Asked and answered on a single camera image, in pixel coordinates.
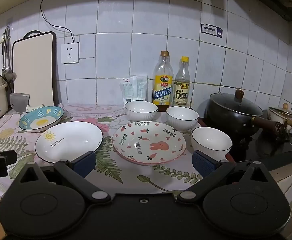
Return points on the blue egg print plate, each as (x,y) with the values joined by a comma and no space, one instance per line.
(39,121)

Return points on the metal hanging ladle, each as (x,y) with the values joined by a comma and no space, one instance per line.
(8,73)

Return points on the white sun print plate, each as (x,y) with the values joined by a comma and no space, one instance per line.
(68,140)

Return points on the white ribbed bowl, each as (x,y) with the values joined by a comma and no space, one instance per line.
(141,111)
(182,118)
(211,141)

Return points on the pink rabbit print plate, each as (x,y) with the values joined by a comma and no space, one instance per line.
(148,142)

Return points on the glass lid with wooden knob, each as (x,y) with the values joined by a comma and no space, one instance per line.
(233,103)

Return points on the blue white wall sticker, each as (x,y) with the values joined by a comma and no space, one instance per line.
(211,30)

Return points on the black gas stove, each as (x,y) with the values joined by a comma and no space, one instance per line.
(261,150)

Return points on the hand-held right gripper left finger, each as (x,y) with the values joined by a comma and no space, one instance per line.
(85,163)

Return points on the black cooking pot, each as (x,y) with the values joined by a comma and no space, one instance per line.
(231,122)

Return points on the floral tablecloth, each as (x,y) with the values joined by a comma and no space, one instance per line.
(125,177)

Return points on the beige cutting board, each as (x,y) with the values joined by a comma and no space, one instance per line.
(33,72)

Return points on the small white saucepan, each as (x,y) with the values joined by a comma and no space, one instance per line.
(278,118)

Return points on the gold capped cooking wine bottle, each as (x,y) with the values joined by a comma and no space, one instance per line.
(163,90)

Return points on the white wall socket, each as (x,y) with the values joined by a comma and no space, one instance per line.
(70,53)

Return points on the yellow capped vinegar bottle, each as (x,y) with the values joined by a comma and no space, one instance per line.
(182,92)

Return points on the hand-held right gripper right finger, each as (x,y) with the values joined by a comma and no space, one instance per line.
(203,163)

